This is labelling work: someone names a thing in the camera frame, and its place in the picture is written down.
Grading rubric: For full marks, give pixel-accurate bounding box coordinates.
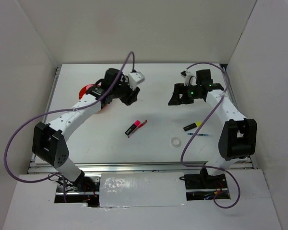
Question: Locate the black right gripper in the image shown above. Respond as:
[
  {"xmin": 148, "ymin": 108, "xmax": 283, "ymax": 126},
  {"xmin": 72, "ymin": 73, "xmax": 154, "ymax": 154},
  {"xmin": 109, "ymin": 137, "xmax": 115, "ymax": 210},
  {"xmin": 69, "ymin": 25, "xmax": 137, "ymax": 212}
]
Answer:
[{"xmin": 168, "ymin": 83, "xmax": 202, "ymax": 105}]

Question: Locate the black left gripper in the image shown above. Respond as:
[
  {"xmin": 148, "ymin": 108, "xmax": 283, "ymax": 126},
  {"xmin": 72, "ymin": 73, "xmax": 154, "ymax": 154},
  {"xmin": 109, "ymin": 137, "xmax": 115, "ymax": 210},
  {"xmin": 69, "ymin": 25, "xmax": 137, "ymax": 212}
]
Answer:
[{"xmin": 111, "ymin": 76, "xmax": 140, "ymax": 106}]

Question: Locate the pink highlighter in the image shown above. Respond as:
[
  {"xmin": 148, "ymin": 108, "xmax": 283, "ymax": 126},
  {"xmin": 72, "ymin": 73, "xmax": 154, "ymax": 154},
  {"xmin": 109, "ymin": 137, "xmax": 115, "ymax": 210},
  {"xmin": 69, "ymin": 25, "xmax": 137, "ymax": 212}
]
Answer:
[{"xmin": 125, "ymin": 120, "xmax": 141, "ymax": 136}]

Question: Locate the red pen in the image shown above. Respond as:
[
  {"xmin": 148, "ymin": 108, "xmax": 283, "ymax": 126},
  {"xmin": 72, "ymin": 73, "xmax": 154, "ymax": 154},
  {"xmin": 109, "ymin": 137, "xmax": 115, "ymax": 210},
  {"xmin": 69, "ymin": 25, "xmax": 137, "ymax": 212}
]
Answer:
[{"xmin": 127, "ymin": 120, "xmax": 147, "ymax": 138}]

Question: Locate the blue patterned pen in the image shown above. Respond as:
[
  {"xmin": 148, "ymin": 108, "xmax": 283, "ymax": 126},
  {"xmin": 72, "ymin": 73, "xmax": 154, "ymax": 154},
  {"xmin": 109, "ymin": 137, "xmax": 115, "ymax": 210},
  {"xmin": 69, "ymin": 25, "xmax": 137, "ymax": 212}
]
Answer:
[{"xmin": 187, "ymin": 133, "xmax": 212, "ymax": 137}]

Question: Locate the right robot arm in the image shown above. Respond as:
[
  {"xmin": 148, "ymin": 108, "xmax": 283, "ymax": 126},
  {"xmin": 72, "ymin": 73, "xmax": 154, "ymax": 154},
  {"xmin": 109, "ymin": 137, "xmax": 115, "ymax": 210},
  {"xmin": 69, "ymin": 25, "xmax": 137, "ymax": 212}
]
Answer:
[{"xmin": 168, "ymin": 69, "xmax": 257, "ymax": 188}]

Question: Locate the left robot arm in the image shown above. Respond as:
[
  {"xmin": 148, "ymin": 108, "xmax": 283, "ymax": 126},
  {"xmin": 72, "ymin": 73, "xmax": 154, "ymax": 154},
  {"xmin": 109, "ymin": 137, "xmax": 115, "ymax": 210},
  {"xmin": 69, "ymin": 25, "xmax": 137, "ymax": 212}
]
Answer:
[{"xmin": 32, "ymin": 68, "xmax": 144, "ymax": 191}]

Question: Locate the yellow highlighter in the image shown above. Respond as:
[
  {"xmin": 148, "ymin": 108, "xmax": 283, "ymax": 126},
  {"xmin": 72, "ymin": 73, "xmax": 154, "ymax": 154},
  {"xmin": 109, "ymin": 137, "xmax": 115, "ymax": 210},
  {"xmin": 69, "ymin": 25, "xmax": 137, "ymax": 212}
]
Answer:
[{"xmin": 183, "ymin": 121, "xmax": 202, "ymax": 132}]

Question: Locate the orange round organizer container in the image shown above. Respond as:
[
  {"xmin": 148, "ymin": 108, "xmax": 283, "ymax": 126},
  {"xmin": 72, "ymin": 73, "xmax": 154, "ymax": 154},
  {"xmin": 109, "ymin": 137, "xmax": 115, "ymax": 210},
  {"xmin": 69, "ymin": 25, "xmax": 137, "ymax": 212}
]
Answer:
[{"xmin": 78, "ymin": 83, "xmax": 106, "ymax": 115}]

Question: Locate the clear tape roll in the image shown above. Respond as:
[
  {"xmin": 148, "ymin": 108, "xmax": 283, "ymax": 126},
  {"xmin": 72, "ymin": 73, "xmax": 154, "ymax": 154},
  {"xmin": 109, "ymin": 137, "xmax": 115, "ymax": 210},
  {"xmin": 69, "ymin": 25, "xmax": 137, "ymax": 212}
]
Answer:
[{"xmin": 170, "ymin": 137, "xmax": 181, "ymax": 148}]

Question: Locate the white foil cover sheet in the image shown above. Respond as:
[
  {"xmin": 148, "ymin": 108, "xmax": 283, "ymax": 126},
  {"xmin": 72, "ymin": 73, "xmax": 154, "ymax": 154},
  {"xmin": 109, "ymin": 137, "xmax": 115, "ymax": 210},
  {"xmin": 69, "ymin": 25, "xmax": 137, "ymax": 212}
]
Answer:
[{"xmin": 99, "ymin": 172, "xmax": 187, "ymax": 207}]

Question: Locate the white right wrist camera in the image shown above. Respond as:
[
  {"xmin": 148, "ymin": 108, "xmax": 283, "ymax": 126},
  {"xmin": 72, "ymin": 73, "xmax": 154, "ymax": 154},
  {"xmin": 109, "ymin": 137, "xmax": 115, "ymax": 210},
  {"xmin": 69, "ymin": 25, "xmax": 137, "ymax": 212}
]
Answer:
[{"xmin": 180, "ymin": 70, "xmax": 193, "ymax": 86}]

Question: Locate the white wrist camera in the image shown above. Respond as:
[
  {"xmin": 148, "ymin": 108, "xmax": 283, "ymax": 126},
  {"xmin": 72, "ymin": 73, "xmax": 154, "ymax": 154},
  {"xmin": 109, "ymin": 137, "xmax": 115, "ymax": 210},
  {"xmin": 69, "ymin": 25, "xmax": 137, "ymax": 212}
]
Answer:
[
  {"xmin": 128, "ymin": 72, "xmax": 145, "ymax": 90},
  {"xmin": 180, "ymin": 70, "xmax": 193, "ymax": 86}
]

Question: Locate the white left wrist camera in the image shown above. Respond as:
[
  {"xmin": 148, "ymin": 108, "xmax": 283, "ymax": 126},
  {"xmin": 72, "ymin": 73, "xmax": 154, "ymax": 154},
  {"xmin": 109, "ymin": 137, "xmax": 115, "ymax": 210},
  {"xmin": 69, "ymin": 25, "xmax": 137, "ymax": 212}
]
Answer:
[{"xmin": 128, "ymin": 72, "xmax": 145, "ymax": 90}]

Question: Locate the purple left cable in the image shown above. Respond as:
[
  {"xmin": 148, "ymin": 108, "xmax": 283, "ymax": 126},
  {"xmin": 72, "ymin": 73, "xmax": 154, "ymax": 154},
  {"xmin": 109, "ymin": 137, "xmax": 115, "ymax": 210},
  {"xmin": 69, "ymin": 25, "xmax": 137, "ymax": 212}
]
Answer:
[{"xmin": 3, "ymin": 51, "xmax": 135, "ymax": 203}]

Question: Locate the purple cable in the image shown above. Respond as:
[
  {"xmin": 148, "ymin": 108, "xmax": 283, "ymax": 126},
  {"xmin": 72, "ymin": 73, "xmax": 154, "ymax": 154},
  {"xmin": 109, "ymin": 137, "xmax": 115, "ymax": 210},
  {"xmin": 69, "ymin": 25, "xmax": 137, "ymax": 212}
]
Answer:
[
  {"xmin": 180, "ymin": 62, "xmax": 241, "ymax": 209},
  {"xmin": 3, "ymin": 51, "xmax": 135, "ymax": 203}
]

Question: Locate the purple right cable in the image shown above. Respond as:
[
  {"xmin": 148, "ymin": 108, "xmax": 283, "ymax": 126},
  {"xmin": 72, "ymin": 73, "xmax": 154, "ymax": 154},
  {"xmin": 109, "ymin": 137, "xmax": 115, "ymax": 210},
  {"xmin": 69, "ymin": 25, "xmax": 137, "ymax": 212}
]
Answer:
[{"xmin": 180, "ymin": 62, "xmax": 241, "ymax": 209}]

